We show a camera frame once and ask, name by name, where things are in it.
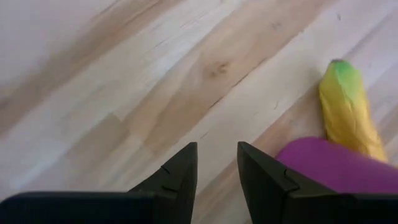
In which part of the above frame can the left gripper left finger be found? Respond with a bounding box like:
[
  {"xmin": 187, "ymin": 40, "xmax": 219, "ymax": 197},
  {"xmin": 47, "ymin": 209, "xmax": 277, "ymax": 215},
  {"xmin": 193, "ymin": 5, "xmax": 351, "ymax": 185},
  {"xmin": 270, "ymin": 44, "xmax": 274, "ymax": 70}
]
[{"xmin": 0, "ymin": 142, "xmax": 198, "ymax": 224}]

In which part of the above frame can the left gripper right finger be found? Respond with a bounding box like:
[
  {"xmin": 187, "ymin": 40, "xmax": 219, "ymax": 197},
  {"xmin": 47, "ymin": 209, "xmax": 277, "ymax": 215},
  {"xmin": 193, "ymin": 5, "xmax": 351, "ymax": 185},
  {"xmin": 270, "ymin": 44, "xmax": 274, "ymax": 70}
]
[{"xmin": 237, "ymin": 141, "xmax": 398, "ymax": 224}]

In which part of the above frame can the purple round object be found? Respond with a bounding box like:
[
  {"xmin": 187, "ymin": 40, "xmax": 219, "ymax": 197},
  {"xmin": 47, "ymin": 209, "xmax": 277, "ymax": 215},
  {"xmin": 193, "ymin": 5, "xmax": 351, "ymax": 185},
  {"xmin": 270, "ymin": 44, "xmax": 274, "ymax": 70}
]
[{"xmin": 275, "ymin": 136, "xmax": 398, "ymax": 195}]

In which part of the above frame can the yellow toy banana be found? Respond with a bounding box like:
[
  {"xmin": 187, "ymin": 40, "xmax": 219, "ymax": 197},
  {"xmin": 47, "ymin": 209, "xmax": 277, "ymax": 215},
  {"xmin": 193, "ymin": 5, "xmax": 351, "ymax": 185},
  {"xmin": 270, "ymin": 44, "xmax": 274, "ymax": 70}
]
[{"xmin": 317, "ymin": 58, "xmax": 389, "ymax": 163}]

